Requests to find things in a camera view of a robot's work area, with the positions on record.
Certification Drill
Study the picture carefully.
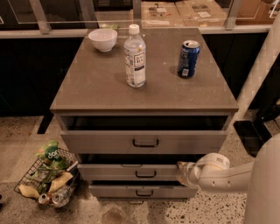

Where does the black wire basket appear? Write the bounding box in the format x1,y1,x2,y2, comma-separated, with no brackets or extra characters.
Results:
14,148,81,199

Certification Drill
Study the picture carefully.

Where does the green snack bag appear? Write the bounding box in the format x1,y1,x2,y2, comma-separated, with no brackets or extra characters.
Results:
35,141,67,170

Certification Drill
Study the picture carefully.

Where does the crushed silver can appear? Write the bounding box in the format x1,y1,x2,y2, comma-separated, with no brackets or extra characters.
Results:
38,185,71,208

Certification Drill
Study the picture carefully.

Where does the left cardboard box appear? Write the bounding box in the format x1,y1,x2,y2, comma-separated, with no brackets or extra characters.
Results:
141,2,185,27

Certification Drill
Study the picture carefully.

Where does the clear plastic water bottle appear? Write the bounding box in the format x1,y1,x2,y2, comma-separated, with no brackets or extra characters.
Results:
124,24,146,88

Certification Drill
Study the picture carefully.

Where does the grey drawer cabinet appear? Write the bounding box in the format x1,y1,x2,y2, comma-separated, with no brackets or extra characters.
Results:
49,27,240,202

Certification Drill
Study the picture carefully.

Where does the yellow snack bag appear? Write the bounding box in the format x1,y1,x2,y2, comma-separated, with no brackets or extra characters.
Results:
18,185,39,199
49,171,73,193

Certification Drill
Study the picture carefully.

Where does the right cardboard box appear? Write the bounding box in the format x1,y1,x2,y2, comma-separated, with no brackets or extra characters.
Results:
175,0,228,27

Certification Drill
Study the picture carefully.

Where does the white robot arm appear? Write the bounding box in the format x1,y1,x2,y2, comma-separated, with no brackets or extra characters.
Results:
177,134,280,224

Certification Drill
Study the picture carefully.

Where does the white diagonal pole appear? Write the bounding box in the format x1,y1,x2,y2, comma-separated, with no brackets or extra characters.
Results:
234,15,280,121

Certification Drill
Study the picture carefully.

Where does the cardboard box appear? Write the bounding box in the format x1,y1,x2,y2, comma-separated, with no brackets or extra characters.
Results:
175,0,228,27
141,2,185,27

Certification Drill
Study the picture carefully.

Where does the blue soda can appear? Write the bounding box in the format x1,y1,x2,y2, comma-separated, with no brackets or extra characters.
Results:
177,40,200,78

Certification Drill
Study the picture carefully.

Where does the grey top drawer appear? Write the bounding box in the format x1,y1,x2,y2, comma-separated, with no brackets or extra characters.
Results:
61,115,227,155

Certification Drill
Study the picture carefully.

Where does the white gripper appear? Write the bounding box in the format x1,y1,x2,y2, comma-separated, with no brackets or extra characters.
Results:
177,161,201,187

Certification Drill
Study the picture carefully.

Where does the black floor tray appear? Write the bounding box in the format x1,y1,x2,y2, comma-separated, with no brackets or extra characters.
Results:
234,119,272,158

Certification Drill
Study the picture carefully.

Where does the white ceramic bowl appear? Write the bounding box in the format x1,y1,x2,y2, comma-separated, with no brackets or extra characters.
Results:
87,28,117,52

